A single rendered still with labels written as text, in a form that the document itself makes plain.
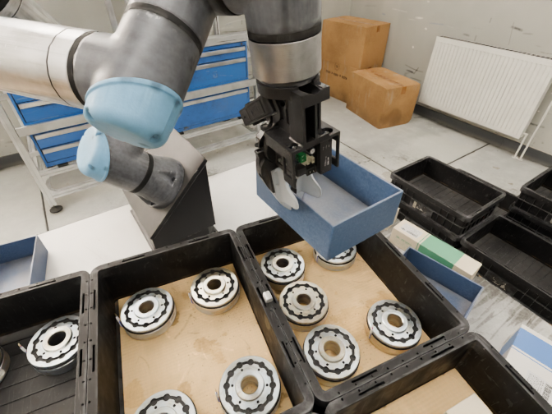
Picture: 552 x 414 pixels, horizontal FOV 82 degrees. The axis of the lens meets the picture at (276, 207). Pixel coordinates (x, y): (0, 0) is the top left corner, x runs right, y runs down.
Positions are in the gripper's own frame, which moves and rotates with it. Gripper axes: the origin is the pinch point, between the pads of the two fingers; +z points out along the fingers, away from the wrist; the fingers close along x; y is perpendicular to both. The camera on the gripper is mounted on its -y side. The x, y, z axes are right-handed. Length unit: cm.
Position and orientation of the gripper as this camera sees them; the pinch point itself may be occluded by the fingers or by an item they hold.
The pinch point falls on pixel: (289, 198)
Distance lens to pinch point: 50.3
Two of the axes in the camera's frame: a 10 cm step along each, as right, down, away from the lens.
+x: 8.4, -4.3, 3.4
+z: 1.0, 7.2, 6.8
